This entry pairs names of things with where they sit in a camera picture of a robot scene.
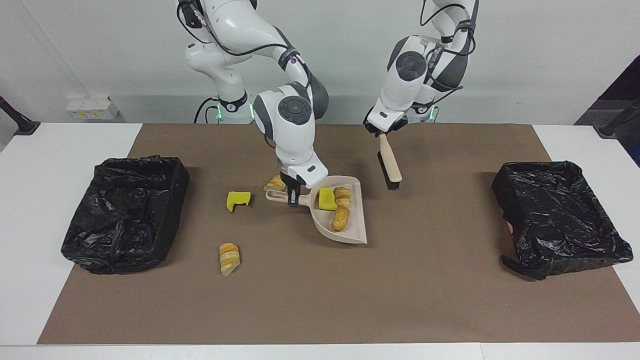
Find yellow sponge piece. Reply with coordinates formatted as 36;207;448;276
318;187;338;211
226;191;252;213

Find beige brush black bristles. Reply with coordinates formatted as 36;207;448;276
376;132;403;191

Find beige plastic dustpan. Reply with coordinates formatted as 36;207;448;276
265;175;368;245

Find brown bread roll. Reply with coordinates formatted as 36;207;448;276
331;206;351;232

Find bin with black bag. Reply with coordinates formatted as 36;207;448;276
491;160;634;281
61;155;191;275

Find striped bread slices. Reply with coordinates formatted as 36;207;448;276
219;242;241;277

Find brown table mat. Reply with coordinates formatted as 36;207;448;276
37;123;640;345

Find black stand foot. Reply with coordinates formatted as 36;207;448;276
594;97;640;139
0;95;41;136

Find white socket box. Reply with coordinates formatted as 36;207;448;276
66;96;121;121

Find black right base cable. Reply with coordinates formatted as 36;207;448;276
194;97;221;124

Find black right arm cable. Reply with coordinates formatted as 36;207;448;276
176;0;301;63

